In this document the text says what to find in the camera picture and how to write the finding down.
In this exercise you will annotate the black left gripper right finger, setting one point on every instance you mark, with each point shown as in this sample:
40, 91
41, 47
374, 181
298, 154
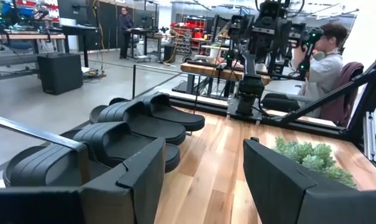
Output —
277, 193

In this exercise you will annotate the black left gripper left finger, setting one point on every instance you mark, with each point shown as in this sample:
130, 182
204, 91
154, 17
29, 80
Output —
128, 193

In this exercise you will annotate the green succulent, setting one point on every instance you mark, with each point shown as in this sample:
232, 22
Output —
312, 158

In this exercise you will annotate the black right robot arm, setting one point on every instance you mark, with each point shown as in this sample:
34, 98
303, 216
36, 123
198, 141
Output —
251, 87

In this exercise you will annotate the black metal wooden shelf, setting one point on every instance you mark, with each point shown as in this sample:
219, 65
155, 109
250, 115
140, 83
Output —
35, 133

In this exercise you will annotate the person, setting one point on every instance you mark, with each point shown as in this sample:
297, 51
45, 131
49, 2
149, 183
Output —
324, 71
125, 28

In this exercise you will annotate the background wooden work table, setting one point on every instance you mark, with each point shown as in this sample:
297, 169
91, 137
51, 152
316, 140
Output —
206, 70

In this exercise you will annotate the red storage shelving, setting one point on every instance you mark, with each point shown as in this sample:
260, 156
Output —
194, 23

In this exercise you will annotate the dark red jacket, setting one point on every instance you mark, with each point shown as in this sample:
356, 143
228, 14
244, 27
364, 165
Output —
346, 93

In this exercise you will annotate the black box cabinet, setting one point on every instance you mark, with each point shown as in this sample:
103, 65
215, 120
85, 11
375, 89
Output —
60, 74

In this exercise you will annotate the wooden top side table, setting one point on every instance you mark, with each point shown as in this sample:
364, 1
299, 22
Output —
20, 36

